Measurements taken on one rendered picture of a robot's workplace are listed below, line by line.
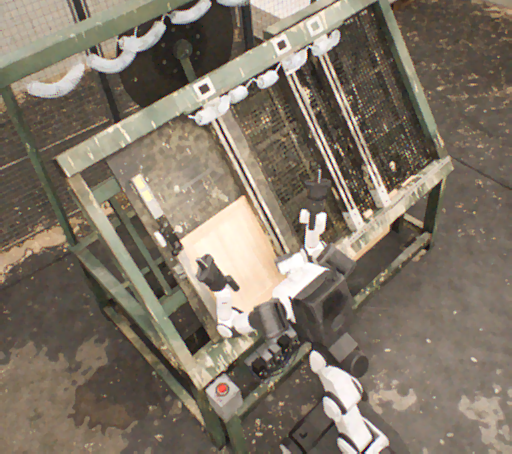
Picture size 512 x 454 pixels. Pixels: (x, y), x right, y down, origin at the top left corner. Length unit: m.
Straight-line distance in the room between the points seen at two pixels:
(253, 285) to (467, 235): 2.18
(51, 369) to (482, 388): 2.85
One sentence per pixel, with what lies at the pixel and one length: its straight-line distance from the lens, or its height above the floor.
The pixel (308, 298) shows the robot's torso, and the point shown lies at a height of 1.40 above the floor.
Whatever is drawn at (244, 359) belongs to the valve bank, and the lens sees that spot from 2.91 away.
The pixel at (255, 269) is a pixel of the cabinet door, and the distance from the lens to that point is 2.84.
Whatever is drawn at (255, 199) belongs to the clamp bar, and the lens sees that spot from 2.77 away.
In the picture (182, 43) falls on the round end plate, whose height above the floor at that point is 1.90.
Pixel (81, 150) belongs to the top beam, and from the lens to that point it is 2.39.
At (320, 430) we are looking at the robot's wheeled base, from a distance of 3.33.
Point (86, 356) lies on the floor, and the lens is 4.08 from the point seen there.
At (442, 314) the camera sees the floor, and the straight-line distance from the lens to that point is 4.01.
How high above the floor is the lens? 3.27
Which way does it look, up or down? 44 degrees down
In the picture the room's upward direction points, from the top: 9 degrees counter-clockwise
